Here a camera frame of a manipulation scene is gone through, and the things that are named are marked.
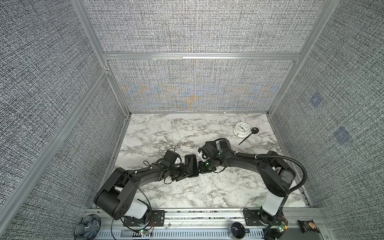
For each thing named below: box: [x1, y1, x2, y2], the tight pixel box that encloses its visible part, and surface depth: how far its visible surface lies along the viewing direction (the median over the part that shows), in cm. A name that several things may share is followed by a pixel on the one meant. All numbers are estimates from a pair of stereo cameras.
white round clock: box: [233, 122, 250, 139], surface depth 106 cm
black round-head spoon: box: [238, 127, 259, 145], surface depth 108 cm
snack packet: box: [297, 219, 320, 234], surface depth 71 cm
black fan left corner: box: [74, 214, 102, 240], surface depth 70 cm
